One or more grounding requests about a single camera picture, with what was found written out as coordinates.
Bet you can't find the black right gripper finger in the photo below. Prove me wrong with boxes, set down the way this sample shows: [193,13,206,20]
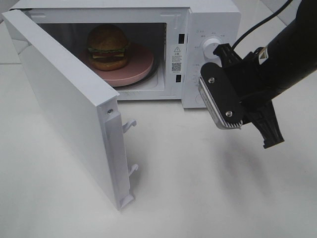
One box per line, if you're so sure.
[213,43,243,68]
[251,101,284,149]

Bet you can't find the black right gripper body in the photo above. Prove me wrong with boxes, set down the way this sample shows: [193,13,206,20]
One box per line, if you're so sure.
[230,48,282,121]

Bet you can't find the white timer knob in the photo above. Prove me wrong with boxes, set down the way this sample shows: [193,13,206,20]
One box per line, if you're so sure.
[195,71,201,86]

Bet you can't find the round white door button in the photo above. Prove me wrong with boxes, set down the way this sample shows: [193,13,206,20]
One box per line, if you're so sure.
[195,94,206,108]

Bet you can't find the pink round plate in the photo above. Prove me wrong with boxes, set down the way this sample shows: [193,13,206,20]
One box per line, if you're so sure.
[78,43,154,87]

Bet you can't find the burger with lettuce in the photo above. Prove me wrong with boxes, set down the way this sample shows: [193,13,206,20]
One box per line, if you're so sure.
[87,24,130,71]

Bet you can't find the white microwave door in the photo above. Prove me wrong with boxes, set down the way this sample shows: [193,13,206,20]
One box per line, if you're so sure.
[3,10,138,210]

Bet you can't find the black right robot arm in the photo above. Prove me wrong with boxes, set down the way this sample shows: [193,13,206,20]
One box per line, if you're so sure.
[211,0,317,148]

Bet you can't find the upper white power knob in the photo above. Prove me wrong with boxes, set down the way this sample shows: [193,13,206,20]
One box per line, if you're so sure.
[202,36,221,60]

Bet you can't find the white microwave oven body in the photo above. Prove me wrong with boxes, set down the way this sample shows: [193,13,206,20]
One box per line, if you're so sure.
[9,0,241,108]

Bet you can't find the white warning label sticker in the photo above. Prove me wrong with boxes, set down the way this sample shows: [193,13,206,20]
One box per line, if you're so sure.
[170,44,183,74]

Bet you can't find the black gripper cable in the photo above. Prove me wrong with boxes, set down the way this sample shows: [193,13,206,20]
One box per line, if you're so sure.
[231,0,294,49]

